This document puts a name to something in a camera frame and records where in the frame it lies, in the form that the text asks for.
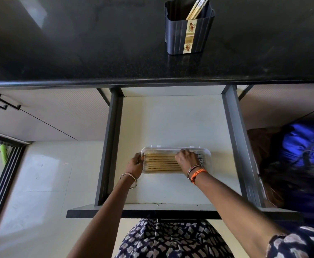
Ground navy white patterned dress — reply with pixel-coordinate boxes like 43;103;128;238
114;218;314;258

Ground clear plastic chopstick box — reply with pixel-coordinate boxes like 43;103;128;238
141;145;212;175

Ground row of wooden chopsticks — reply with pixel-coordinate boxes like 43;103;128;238
144;152;183;171

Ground blue cloth bag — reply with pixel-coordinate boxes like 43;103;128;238
277;123;314;187

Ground person's left forearm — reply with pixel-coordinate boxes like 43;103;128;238
66;177;139;258

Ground black sliding door frame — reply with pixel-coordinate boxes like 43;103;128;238
0;130;30;250

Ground person's left hand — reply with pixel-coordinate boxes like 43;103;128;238
125;152;145;180

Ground dark beaded bangle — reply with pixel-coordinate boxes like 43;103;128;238
187;164;202;180

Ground orange thread bracelet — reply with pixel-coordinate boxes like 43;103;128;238
190;169;208;184

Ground white drawer with grey sides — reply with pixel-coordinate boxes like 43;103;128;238
66;85;303;221

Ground green plastic object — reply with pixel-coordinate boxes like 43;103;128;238
0;144;8;165

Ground person's right forearm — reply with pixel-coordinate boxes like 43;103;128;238
191;170;288;257

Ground person's right hand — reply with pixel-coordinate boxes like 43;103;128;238
175;149;201;173

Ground patterned wooden chopstick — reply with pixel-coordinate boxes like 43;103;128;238
192;0;211;20
185;0;203;21

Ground dark blue chopstick holder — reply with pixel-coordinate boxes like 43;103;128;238
164;0;216;55

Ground white cabinet door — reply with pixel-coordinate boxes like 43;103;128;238
239;84;314;130
0;88;112;143

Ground gold bangle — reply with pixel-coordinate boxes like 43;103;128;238
119;173;138;190

